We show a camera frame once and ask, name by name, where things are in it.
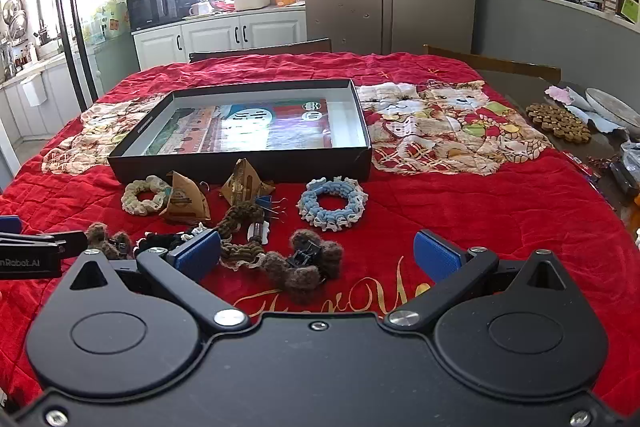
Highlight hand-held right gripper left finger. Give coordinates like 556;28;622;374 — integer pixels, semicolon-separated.
57;229;250;334

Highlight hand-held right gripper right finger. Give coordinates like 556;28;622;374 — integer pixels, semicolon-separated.
385;229;583;333

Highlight black scrunchie with cream trim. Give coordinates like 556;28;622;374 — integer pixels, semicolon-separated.
134;229;206;254

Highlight brown triangular paper packet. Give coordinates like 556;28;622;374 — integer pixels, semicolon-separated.
159;171;212;224
219;158;275;208

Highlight brown scrunchie with cream trim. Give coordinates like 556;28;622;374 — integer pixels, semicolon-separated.
214;202;268;270

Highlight black and white hair clip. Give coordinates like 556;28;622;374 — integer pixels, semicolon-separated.
247;221;272;244

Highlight cream crochet scrunchie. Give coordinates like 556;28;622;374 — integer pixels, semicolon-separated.
121;176;173;217

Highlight blue binder clip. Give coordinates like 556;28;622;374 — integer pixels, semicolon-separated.
254;194;288;224

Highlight black shallow cardboard box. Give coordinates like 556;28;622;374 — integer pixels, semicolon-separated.
107;79;373;185

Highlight blue and white crochet scrunchie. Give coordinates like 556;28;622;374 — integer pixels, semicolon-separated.
296;177;368;229

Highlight red printed blanket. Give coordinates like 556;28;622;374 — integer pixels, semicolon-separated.
0;52;640;413

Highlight white hanging bin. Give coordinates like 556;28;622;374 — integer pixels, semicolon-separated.
20;74;48;108

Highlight wooden bead trivet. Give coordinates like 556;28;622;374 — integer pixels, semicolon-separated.
525;103;592;142

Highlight pink cloth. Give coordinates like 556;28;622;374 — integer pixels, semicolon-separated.
544;86;576;104

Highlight white kitchen cabinet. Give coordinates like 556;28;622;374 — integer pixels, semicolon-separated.
131;7;307;70

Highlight white plate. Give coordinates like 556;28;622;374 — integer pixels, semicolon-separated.
584;88;640;128

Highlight black microwave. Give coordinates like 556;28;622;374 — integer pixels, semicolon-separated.
126;0;180;32

